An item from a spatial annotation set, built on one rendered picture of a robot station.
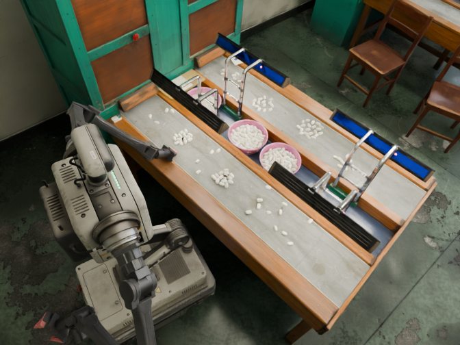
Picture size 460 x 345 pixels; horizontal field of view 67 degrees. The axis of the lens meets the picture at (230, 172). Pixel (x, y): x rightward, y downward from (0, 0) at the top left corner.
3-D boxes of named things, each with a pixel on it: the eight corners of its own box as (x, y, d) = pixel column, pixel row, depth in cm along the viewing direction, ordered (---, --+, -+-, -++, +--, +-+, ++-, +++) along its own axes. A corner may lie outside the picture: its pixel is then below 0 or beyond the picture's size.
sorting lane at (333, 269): (338, 309, 175) (339, 308, 173) (120, 116, 240) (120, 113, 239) (369, 268, 188) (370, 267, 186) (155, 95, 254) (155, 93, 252)
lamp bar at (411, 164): (425, 183, 183) (432, 175, 177) (328, 119, 206) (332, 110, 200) (431, 174, 187) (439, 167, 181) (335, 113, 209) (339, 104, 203)
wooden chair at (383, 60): (334, 85, 382) (365, 5, 307) (360, 72, 398) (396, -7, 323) (364, 109, 362) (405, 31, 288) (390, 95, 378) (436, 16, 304)
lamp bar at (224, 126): (220, 135, 194) (220, 126, 188) (148, 79, 216) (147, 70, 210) (229, 128, 197) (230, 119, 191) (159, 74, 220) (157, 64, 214)
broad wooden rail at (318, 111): (414, 205, 230) (428, 189, 215) (220, 70, 296) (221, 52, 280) (422, 194, 235) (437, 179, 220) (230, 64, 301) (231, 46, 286)
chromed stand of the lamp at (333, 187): (354, 208, 215) (385, 165, 178) (327, 188, 222) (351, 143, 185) (369, 189, 223) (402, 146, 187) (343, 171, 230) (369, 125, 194)
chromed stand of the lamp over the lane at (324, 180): (315, 251, 197) (341, 213, 160) (288, 228, 204) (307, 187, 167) (335, 229, 205) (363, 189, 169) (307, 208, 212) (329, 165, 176)
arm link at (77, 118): (62, 112, 184) (71, 96, 183) (87, 124, 192) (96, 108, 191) (66, 144, 149) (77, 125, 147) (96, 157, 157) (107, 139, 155)
